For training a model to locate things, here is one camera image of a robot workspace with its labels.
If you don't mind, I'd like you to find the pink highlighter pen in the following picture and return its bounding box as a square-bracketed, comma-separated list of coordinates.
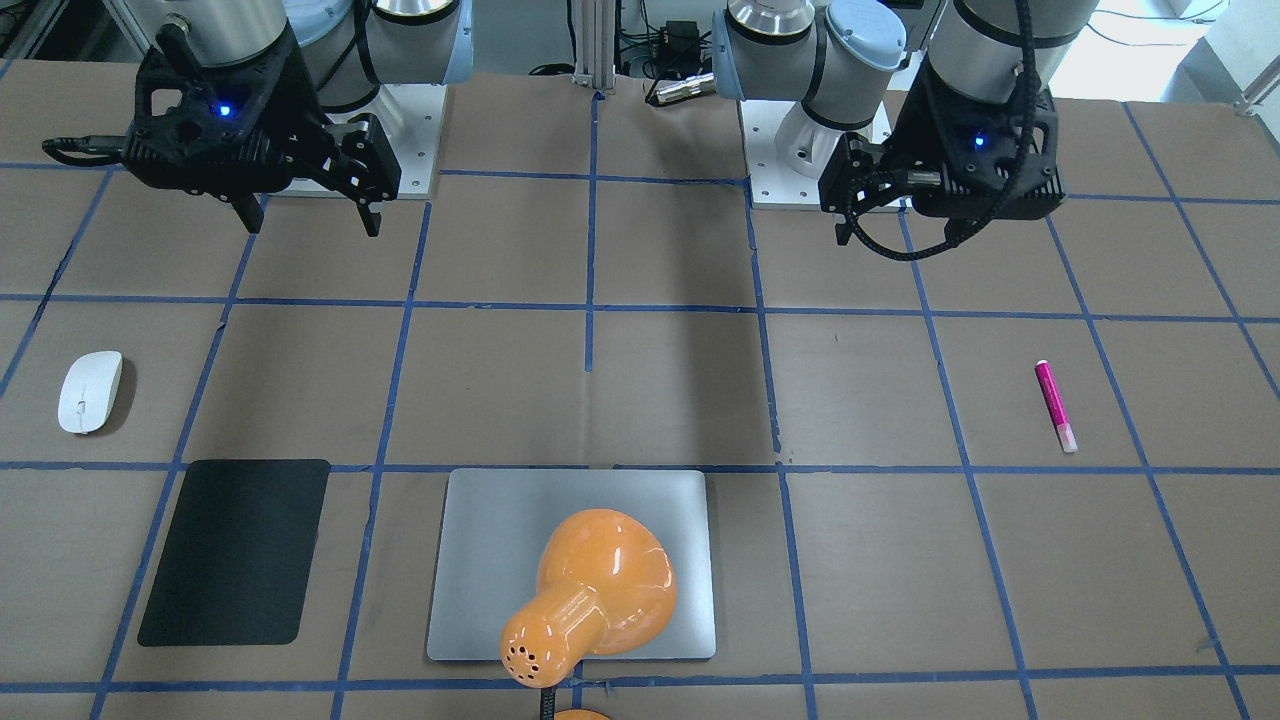
[1034, 359, 1079, 454]

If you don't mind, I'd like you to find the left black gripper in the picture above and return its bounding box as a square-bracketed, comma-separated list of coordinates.
[819, 88, 1024, 247]

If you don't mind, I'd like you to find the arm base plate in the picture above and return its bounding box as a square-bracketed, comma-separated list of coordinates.
[739, 100, 846, 211]
[326, 85, 448, 199]

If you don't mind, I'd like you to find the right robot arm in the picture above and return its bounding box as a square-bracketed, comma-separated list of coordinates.
[116, 1, 474, 237]

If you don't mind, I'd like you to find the aluminium frame post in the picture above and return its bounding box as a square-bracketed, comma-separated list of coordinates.
[567, 0, 618, 96]

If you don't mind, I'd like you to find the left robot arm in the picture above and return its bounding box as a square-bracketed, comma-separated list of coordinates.
[710, 1, 1098, 263]

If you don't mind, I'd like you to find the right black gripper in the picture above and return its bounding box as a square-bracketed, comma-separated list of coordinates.
[122, 22, 401, 238]

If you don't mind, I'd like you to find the white computer mouse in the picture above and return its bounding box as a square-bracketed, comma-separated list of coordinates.
[58, 350, 124, 436]

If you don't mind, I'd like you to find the orange desk lamp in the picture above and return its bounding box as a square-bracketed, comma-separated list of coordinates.
[499, 509, 678, 719]

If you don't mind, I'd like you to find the black mousepad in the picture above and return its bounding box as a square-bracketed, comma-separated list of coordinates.
[137, 459, 332, 647]

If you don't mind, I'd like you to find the silver laptop notebook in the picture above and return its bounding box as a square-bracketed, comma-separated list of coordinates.
[424, 468, 717, 664]

